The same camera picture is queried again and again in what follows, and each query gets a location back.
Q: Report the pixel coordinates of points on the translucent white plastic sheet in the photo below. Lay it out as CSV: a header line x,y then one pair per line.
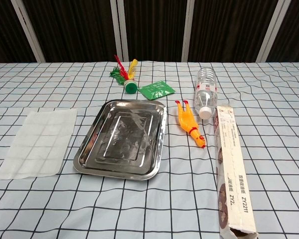
x,y
37,142

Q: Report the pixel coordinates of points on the silver metal tray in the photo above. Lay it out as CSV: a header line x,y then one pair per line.
x,y
122,139

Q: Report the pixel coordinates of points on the green foil packet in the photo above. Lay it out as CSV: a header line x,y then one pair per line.
x,y
155,90

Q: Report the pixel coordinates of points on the yellow rubber chicken toy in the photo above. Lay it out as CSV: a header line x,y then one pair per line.
x,y
187,120

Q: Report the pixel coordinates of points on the red yellow green feather shuttlecock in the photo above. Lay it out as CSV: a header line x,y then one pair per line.
x,y
130,87

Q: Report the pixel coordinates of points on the clear plastic water bottle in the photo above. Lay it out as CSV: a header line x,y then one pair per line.
x,y
206,92

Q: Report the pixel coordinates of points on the blue checkered tablecloth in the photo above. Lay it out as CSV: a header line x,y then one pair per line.
x,y
144,206

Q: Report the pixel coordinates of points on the long white cardboard box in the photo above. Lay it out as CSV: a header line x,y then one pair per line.
x,y
230,154

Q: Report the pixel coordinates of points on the white partition frame post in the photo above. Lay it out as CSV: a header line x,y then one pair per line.
x,y
188,30
28,30
123,37
271,30

